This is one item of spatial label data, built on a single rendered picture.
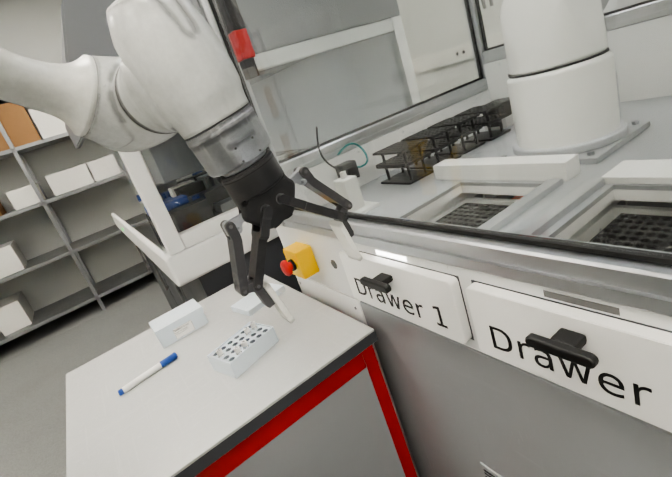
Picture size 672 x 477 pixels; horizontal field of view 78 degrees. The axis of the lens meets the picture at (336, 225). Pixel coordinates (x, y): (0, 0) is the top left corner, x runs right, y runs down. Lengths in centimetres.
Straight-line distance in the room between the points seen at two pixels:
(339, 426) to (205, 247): 74
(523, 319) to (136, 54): 53
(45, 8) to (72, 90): 443
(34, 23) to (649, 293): 490
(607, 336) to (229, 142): 45
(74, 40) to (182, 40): 91
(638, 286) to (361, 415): 63
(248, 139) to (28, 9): 458
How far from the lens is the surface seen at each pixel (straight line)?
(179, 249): 139
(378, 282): 70
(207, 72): 49
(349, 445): 97
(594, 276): 50
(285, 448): 88
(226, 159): 50
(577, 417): 66
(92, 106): 59
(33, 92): 60
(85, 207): 482
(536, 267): 53
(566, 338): 52
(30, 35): 496
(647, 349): 51
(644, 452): 64
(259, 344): 92
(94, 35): 139
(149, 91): 51
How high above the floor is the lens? 123
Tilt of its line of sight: 18 degrees down
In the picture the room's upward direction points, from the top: 19 degrees counter-clockwise
